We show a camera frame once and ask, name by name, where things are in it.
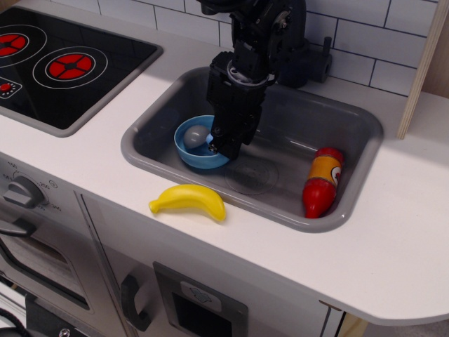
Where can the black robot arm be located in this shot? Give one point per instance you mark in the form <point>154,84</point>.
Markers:
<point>258,26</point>

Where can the grey oven door handle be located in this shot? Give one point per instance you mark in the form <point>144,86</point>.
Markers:
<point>18,228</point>

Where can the light blue bowl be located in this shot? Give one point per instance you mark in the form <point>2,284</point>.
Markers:
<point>198,157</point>

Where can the grey toy sink basin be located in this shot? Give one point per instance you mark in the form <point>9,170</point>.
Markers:
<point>269,174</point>

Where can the light wooden side post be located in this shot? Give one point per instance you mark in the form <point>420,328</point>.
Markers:
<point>423,67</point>

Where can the grey oven knob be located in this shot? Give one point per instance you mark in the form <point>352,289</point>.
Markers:
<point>23,192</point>

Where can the black toy stovetop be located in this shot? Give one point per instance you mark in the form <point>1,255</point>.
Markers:
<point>57,74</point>

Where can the red yellow ketchup bottle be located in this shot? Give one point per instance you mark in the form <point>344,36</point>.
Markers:
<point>320,189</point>

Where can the yellow toy banana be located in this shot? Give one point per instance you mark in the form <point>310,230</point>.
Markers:
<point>189,196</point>

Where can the grey dispenser panel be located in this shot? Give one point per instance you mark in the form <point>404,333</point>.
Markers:
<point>197,309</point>

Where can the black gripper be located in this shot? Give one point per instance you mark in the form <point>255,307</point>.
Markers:
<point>236,89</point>

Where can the blue handled grey spoon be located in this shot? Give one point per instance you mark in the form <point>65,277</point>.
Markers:
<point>196,136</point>

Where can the dark grey cabinet handle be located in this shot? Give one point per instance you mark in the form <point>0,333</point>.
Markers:
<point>128,291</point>

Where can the grey oven door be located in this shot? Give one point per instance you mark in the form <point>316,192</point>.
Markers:
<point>58,265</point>

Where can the dark grey toy faucet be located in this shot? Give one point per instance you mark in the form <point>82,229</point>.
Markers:
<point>302,62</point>

